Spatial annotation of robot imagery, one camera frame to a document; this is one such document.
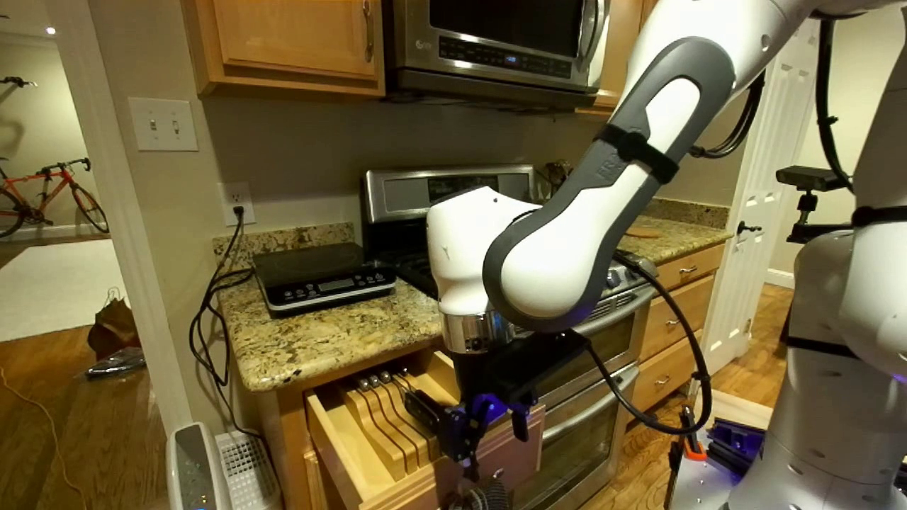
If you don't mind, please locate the white wall outlet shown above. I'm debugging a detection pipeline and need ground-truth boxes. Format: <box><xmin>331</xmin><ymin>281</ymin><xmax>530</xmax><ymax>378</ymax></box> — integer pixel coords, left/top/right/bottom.
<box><xmin>220</xmin><ymin>181</ymin><xmax>257</xmax><ymax>230</ymax></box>

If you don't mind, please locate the white panel door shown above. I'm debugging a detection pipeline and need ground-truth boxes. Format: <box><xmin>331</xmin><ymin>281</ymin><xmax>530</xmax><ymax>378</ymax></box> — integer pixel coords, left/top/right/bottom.
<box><xmin>696</xmin><ymin>18</ymin><xmax>827</xmax><ymax>385</ymax></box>

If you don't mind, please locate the purple lit device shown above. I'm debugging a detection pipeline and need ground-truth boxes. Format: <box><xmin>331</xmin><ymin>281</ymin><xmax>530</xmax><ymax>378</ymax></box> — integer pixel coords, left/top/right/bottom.
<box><xmin>706</xmin><ymin>417</ymin><xmax>778</xmax><ymax>476</ymax></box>

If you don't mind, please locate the wooden knife block insert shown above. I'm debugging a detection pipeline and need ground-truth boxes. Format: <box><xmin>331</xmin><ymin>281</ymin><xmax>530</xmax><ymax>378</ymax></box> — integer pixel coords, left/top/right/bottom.
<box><xmin>343</xmin><ymin>368</ymin><xmax>464</xmax><ymax>476</ymax></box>

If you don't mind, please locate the stainless steel microwave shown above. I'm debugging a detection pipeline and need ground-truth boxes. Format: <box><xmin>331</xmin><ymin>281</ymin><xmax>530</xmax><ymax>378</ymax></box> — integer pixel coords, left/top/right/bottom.
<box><xmin>386</xmin><ymin>0</ymin><xmax>618</xmax><ymax>107</ymax></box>

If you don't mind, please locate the red bicycle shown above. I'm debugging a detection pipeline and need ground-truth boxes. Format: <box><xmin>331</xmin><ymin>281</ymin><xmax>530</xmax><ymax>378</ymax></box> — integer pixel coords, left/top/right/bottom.
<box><xmin>0</xmin><ymin>157</ymin><xmax>114</xmax><ymax>242</ymax></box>

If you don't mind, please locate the deep wooden cabinet drawer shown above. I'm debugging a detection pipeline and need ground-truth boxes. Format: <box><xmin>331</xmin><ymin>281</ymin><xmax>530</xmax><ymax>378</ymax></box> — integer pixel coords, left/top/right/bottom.
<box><xmin>625</xmin><ymin>328</ymin><xmax>709</xmax><ymax>426</ymax></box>

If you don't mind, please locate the white grille panel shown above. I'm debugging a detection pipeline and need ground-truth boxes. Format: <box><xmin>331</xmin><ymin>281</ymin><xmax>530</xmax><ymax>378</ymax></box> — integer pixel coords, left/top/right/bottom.
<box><xmin>211</xmin><ymin>427</ymin><xmax>284</xmax><ymax>510</ymax></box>

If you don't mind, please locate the light wooden platform board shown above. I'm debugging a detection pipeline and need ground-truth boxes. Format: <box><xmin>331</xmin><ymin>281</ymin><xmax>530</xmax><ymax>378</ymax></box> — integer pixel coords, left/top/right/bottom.
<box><xmin>706</xmin><ymin>385</ymin><xmax>778</xmax><ymax>434</ymax></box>

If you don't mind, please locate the black power cable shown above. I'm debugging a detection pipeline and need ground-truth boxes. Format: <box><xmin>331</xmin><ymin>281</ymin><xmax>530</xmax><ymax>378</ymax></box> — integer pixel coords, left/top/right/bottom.
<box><xmin>185</xmin><ymin>204</ymin><xmax>263</xmax><ymax>440</ymax></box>

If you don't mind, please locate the medium wooden cabinet drawer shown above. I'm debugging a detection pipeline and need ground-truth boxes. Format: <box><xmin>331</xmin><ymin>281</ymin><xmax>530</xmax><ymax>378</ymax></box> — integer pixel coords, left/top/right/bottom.
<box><xmin>639</xmin><ymin>273</ymin><xmax>719</xmax><ymax>364</ymax></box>

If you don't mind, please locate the dark bicycle part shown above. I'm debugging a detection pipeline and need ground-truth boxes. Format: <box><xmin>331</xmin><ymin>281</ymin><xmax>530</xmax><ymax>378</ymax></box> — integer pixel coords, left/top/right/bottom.
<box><xmin>0</xmin><ymin>73</ymin><xmax>30</xmax><ymax>107</ymax></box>

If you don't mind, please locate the dark flat floor item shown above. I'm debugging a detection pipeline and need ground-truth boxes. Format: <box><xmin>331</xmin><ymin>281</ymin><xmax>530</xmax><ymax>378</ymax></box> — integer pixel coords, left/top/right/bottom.
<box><xmin>84</xmin><ymin>348</ymin><xmax>149</xmax><ymax>383</ymax></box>

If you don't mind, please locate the brown bag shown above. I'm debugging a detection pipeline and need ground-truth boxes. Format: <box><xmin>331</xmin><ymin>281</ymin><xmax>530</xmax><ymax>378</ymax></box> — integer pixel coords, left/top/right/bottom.
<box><xmin>84</xmin><ymin>297</ymin><xmax>143</xmax><ymax>359</ymax></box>

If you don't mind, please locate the black external camera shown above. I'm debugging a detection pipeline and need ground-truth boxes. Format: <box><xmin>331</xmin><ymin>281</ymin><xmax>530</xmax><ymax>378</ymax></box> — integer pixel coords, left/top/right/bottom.
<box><xmin>773</xmin><ymin>165</ymin><xmax>851</xmax><ymax>196</ymax></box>

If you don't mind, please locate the white light switch plate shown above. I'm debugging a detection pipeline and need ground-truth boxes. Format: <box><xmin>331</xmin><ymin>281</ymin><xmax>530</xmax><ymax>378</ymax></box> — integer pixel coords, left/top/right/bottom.
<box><xmin>125</xmin><ymin>93</ymin><xmax>202</xmax><ymax>157</ymax></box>

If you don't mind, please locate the black handled knife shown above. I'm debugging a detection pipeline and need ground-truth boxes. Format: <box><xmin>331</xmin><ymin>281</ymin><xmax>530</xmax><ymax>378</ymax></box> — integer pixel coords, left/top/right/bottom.
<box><xmin>403</xmin><ymin>385</ymin><xmax>464</xmax><ymax>443</ymax></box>

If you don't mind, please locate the large wooden wall cabinet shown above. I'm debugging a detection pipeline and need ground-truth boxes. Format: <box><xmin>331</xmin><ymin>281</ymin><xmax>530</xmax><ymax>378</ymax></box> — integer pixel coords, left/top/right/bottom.
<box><xmin>180</xmin><ymin>0</ymin><xmax>389</xmax><ymax>103</ymax></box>

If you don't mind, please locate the black camera stand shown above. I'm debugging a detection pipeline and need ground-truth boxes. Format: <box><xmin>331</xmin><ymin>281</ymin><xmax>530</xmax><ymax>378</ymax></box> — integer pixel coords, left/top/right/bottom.
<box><xmin>784</xmin><ymin>188</ymin><xmax>859</xmax><ymax>247</ymax></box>

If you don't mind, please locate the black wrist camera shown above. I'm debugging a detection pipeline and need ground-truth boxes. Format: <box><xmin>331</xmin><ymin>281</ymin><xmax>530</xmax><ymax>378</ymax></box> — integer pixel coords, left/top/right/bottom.
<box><xmin>525</xmin><ymin>332</ymin><xmax>588</xmax><ymax>395</ymax></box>

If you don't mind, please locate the shallow wooden cabinet drawer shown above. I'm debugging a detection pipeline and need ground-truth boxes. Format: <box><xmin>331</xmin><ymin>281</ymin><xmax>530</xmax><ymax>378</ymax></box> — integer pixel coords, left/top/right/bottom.
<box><xmin>648</xmin><ymin>242</ymin><xmax>727</xmax><ymax>297</ymax></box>

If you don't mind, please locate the stainless steel gas range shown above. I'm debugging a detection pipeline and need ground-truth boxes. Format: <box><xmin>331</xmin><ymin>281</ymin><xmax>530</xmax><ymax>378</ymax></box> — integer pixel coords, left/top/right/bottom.
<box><xmin>359</xmin><ymin>165</ymin><xmax>659</xmax><ymax>510</ymax></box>

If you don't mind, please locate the black portable induction cooktop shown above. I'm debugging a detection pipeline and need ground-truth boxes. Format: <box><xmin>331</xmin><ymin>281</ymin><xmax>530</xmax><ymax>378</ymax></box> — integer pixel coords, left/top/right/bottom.
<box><xmin>250</xmin><ymin>242</ymin><xmax>400</xmax><ymax>318</ymax></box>

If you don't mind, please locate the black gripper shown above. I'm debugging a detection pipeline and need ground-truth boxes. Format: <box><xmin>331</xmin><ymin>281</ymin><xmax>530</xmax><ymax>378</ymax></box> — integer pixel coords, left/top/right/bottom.
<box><xmin>444</xmin><ymin>344</ymin><xmax>539</xmax><ymax>476</ymax></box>

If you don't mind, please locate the orange black clamp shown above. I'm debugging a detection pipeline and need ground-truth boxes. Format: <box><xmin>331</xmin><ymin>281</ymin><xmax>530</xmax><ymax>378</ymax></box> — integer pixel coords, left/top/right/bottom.
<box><xmin>662</xmin><ymin>409</ymin><xmax>712</xmax><ymax>510</ymax></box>

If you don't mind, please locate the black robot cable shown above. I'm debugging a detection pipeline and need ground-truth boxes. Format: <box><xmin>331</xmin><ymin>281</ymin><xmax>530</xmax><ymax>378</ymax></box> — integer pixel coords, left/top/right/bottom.
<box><xmin>563</xmin><ymin>18</ymin><xmax>859</xmax><ymax>440</ymax></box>

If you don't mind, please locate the light wooden kitchen drawer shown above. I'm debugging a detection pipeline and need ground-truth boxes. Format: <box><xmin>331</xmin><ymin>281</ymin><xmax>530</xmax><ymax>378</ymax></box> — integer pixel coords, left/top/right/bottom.
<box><xmin>302</xmin><ymin>348</ymin><xmax>546</xmax><ymax>510</ymax></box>

